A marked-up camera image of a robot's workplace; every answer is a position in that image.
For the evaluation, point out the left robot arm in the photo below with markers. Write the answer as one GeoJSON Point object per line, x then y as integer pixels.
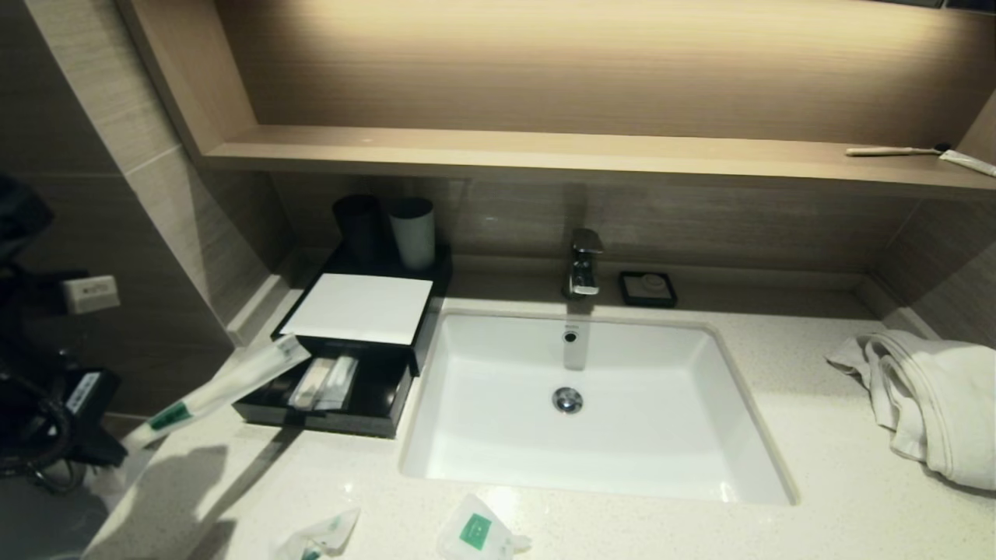
{"type": "Point", "coordinates": [31, 350]}

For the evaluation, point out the white towel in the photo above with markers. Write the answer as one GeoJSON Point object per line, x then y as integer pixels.
{"type": "Point", "coordinates": [934, 404]}

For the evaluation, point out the white toothpaste tube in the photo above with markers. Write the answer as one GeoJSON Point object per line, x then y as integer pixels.
{"type": "Point", "coordinates": [969, 162]}

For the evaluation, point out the black soap dish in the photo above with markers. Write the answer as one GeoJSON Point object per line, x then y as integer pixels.
{"type": "Point", "coordinates": [629, 295]}

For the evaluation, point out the beige toothbrush with black head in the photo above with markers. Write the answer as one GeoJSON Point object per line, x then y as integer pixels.
{"type": "Point", "coordinates": [887, 152]}

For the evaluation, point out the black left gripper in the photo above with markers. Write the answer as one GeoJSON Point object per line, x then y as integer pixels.
{"type": "Point", "coordinates": [105, 397]}

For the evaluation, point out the wooden wall shelf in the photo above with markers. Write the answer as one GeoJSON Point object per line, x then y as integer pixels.
{"type": "Point", "coordinates": [545, 155]}

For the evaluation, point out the chrome sink drain stopper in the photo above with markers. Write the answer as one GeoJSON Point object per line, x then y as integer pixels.
{"type": "Point", "coordinates": [568, 400]}

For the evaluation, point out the white sink basin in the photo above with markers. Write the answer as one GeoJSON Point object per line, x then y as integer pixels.
{"type": "Point", "coordinates": [622, 443]}

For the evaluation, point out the beige packet in drawer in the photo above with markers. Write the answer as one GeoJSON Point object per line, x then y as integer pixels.
{"type": "Point", "coordinates": [310, 385]}

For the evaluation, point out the flat packet green square label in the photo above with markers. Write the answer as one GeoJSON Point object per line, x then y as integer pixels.
{"type": "Point", "coordinates": [475, 533]}

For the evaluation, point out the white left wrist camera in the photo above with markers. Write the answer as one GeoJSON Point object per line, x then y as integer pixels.
{"type": "Point", "coordinates": [92, 294]}

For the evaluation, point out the chrome faucet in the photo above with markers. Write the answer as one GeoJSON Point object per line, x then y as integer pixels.
{"type": "Point", "coordinates": [583, 264]}

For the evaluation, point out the grey white cup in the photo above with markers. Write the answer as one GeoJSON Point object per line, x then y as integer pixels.
{"type": "Point", "coordinates": [412, 233]}

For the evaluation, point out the black box drawer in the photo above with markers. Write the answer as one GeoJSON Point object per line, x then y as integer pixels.
{"type": "Point", "coordinates": [377, 389]}

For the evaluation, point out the black cup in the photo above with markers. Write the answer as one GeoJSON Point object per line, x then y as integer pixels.
{"type": "Point", "coordinates": [358, 229]}

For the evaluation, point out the white bathtub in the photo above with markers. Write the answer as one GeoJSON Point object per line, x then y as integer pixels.
{"type": "Point", "coordinates": [47, 529]}

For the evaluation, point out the black box with white lid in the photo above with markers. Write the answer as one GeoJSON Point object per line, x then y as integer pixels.
{"type": "Point", "coordinates": [362, 307]}

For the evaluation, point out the long toothbrush packet green label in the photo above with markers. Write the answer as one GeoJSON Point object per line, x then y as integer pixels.
{"type": "Point", "coordinates": [233, 381]}

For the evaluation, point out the small round soap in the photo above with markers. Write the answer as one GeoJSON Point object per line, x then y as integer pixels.
{"type": "Point", "coordinates": [650, 282]}

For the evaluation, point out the crumpled small white packet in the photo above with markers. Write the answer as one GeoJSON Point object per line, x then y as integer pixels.
{"type": "Point", "coordinates": [319, 537]}

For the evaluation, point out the white packet in drawer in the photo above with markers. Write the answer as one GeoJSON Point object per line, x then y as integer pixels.
{"type": "Point", "coordinates": [338, 381]}

